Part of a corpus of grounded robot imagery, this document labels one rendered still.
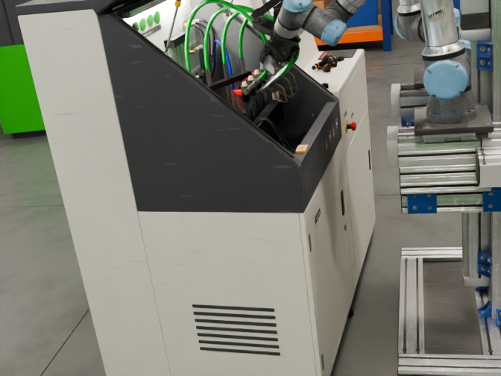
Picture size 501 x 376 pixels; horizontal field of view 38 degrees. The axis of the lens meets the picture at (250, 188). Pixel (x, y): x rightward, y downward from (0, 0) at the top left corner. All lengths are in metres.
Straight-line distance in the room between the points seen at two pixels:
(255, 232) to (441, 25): 0.87
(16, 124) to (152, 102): 4.25
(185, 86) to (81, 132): 0.42
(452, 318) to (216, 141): 1.12
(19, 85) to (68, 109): 3.94
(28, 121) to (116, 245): 3.95
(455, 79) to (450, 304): 1.10
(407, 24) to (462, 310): 1.08
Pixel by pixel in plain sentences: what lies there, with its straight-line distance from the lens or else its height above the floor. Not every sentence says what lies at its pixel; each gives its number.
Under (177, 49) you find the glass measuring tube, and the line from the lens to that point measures 2.67.
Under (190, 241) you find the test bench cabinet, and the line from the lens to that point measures 2.45.
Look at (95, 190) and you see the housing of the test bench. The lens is 2.52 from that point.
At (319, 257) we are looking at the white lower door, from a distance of 2.51.
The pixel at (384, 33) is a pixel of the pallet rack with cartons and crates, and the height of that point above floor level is 0.19.
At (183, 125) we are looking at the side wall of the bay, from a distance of 2.29.
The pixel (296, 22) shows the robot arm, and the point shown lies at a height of 1.38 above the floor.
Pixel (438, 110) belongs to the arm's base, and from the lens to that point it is 2.24.
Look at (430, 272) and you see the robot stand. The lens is 3.08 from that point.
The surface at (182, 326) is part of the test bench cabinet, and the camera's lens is 2.66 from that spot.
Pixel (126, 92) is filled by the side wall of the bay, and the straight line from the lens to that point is 2.33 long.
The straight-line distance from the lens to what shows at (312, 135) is 2.47.
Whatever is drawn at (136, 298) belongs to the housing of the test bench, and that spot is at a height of 0.45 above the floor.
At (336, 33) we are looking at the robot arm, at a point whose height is 1.34.
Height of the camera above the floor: 1.76
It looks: 23 degrees down
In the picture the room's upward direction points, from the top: 8 degrees counter-clockwise
